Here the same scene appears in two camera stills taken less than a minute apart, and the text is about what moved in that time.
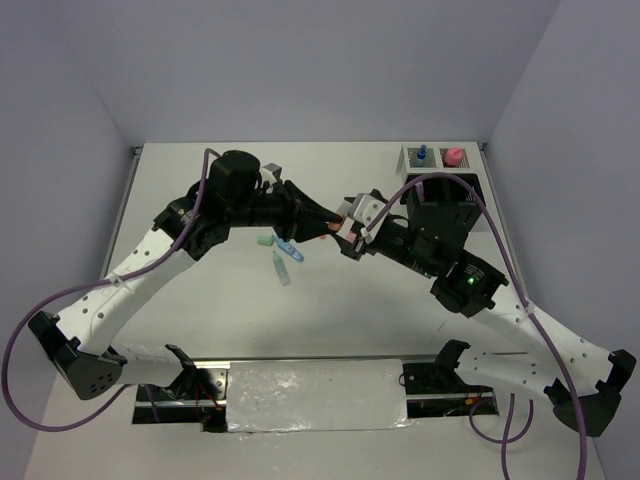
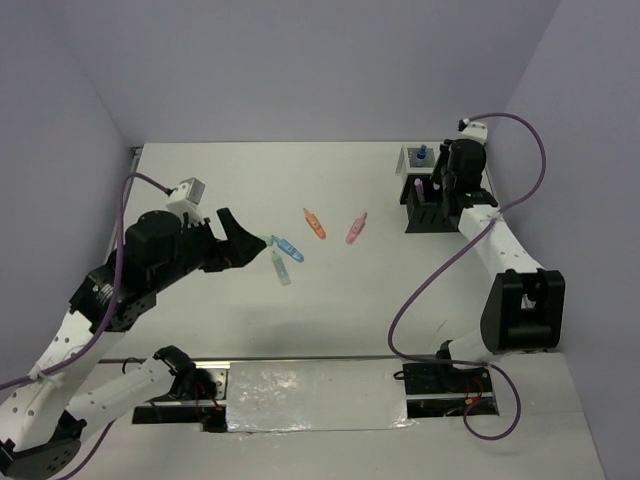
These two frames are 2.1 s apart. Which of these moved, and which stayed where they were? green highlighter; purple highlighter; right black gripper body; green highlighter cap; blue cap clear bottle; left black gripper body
Moved: right black gripper body; left black gripper body
Stayed: purple highlighter; blue cap clear bottle; green highlighter cap; green highlighter
